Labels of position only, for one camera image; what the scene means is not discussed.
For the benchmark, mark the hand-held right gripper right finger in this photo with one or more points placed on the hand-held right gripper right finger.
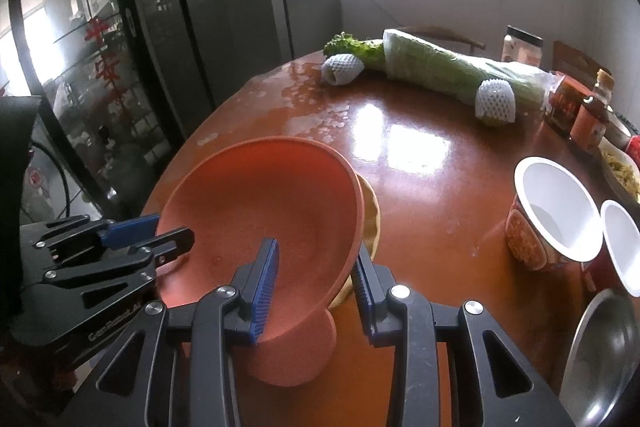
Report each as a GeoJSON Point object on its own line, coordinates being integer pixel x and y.
{"type": "Point", "coordinates": [364, 307]}

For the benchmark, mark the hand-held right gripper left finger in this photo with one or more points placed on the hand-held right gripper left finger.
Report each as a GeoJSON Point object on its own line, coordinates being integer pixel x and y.
{"type": "Point", "coordinates": [265, 292]}

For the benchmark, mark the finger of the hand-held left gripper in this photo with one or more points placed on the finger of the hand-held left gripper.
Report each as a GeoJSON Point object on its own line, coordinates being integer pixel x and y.
{"type": "Point", "coordinates": [130, 231]}
{"type": "Point", "coordinates": [170, 243]}

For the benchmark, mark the orange plastic plate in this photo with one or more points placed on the orange plastic plate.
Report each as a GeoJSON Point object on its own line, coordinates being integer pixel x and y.
{"type": "Point", "coordinates": [280, 207]}

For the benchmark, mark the yellow shell-shaped plate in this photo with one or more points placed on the yellow shell-shaped plate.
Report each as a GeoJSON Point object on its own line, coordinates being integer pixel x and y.
{"type": "Point", "coordinates": [370, 217]}

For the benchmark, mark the white paper bowl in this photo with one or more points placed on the white paper bowl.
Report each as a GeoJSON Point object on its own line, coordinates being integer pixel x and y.
{"type": "Point", "coordinates": [555, 197]}
{"type": "Point", "coordinates": [622, 247]}

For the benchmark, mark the large steel bowl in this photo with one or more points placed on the large steel bowl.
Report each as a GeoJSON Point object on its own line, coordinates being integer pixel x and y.
{"type": "Point", "coordinates": [605, 357]}

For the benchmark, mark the glass sliding door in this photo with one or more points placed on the glass sliding door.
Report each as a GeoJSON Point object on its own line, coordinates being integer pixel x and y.
{"type": "Point", "coordinates": [75, 57]}

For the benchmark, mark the fruit in white foam net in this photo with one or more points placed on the fruit in white foam net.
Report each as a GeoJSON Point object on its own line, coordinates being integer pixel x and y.
{"type": "Point", "coordinates": [342, 69]}
{"type": "Point", "coordinates": [495, 102]}

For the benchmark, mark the grey refrigerator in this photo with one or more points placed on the grey refrigerator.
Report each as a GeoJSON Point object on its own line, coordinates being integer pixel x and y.
{"type": "Point", "coordinates": [215, 7]}

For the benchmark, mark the plastic-wrapped napa cabbage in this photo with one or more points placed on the plastic-wrapped napa cabbage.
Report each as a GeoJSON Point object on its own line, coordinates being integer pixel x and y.
{"type": "Point", "coordinates": [440, 64]}

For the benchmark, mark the green leafy lettuce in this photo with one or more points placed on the green leafy lettuce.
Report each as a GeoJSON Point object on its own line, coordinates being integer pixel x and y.
{"type": "Point", "coordinates": [360, 49]}

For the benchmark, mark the sauce jar with red lid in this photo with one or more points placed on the sauce jar with red lid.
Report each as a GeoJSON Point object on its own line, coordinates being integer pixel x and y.
{"type": "Point", "coordinates": [565, 104]}

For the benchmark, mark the amber bottle with orange cap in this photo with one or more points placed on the amber bottle with orange cap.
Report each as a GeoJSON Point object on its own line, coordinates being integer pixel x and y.
{"type": "Point", "coordinates": [590, 127]}

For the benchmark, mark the white plate of food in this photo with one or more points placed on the white plate of food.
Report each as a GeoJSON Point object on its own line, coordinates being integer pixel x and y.
{"type": "Point", "coordinates": [625, 172]}

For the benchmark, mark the plastic jar with black lid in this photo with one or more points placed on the plastic jar with black lid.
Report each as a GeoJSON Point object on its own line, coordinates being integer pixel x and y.
{"type": "Point", "coordinates": [522, 49]}

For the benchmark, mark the wooden chair back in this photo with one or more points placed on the wooden chair back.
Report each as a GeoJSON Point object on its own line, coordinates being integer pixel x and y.
{"type": "Point", "coordinates": [575, 54]}

